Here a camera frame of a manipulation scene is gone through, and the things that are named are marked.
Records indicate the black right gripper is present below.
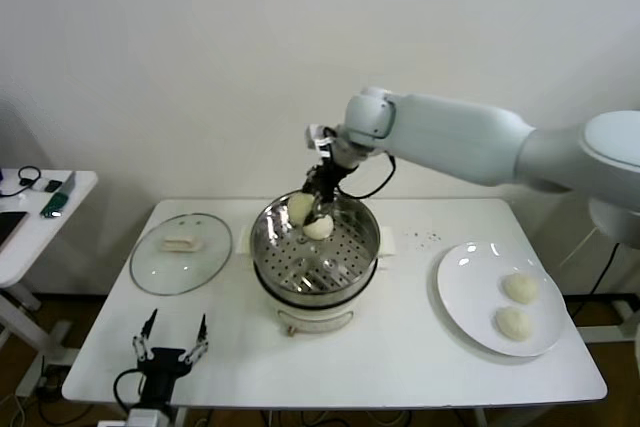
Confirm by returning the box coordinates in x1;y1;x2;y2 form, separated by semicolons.
298;144;361;227

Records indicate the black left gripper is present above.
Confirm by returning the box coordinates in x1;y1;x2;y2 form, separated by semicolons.
131;307;210;411

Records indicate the white steamed baozi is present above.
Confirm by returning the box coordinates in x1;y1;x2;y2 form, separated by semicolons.
287;194;316;227
302;215;334;242
494;305;534;342
502;273;540;305

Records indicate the glass lid with white handle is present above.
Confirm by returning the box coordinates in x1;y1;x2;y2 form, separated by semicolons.
128;212;234;297

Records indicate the perforated steel steamer basket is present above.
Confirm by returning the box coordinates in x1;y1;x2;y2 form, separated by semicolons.
248;189;382;309

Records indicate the white electric cooker base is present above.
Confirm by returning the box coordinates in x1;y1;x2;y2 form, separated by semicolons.
234;224;399;338

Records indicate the black floor adapter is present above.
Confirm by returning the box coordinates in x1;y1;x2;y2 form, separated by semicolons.
34;371;66;398

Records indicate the white side table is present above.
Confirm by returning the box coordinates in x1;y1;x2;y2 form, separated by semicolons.
0;169;99;366

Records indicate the green and grey tool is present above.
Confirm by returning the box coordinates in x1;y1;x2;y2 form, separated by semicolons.
39;170;78;221

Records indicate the white round plate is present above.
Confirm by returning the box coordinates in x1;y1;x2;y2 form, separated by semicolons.
436;241;565;359

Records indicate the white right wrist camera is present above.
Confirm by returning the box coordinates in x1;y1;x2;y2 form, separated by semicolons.
305;122;337;151

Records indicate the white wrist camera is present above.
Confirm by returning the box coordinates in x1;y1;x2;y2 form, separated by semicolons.
124;409;174;427
305;122;337;151

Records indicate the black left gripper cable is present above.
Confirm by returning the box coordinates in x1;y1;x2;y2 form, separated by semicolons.
113;369;147;411

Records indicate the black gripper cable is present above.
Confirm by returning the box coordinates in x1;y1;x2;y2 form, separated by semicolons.
335;151;397;199
113;369;147;411

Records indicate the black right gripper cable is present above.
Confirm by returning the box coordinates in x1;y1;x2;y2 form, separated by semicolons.
335;151;397;199

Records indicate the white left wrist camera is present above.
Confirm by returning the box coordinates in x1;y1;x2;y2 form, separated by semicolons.
124;409;174;427

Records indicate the black looped cable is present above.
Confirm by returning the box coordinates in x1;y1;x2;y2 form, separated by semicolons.
17;165;42;189

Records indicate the white hanging cable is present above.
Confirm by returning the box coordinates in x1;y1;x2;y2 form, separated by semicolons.
559;226;599;268

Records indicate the black hanging power cable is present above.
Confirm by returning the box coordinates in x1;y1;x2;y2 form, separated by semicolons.
569;241;621;321

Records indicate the white desk frame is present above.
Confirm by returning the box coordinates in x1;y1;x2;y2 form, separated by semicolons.
574;296;640;346

